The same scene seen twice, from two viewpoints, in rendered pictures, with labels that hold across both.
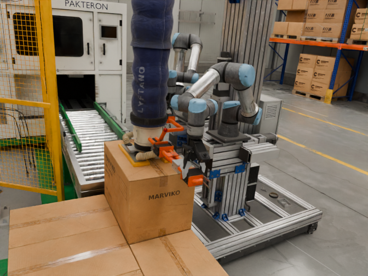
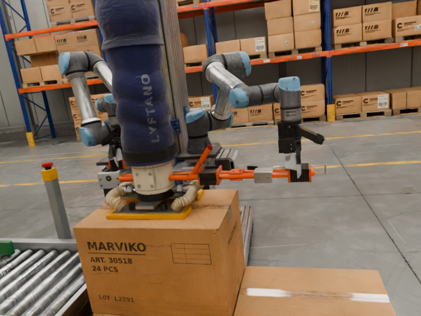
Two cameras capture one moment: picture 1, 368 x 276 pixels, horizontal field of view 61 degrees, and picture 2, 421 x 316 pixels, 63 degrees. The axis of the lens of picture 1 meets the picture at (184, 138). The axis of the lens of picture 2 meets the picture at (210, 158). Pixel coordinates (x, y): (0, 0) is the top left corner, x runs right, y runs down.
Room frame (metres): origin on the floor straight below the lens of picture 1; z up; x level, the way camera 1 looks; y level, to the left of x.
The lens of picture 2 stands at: (0.68, 1.07, 1.48)
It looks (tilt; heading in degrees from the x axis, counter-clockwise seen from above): 14 degrees down; 313
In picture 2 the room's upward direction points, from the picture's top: 7 degrees counter-clockwise
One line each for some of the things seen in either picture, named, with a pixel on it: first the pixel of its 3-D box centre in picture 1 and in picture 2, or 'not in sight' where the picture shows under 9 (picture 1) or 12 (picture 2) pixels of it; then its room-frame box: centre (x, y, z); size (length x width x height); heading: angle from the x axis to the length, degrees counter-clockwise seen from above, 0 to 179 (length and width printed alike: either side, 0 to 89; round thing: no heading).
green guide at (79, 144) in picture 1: (64, 122); not in sight; (3.35, 1.36, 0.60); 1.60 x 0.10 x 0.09; 28
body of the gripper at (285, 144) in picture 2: (193, 145); (290, 136); (1.31, -0.04, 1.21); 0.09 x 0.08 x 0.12; 27
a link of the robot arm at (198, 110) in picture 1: (197, 112); (289, 93); (1.31, -0.05, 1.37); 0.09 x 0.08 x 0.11; 151
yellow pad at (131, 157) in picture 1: (133, 151); (148, 209); (1.78, 0.31, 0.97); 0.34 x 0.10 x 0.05; 28
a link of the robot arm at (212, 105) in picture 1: (203, 108); (271, 93); (1.40, -0.08, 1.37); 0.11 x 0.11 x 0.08; 61
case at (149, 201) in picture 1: (145, 183); (167, 248); (1.80, 0.23, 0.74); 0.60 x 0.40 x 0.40; 28
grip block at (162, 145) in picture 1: (163, 149); (210, 175); (1.60, 0.11, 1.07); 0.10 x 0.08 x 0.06; 118
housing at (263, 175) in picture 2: (180, 166); (263, 175); (1.41, 0.01, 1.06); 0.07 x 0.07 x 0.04; 28
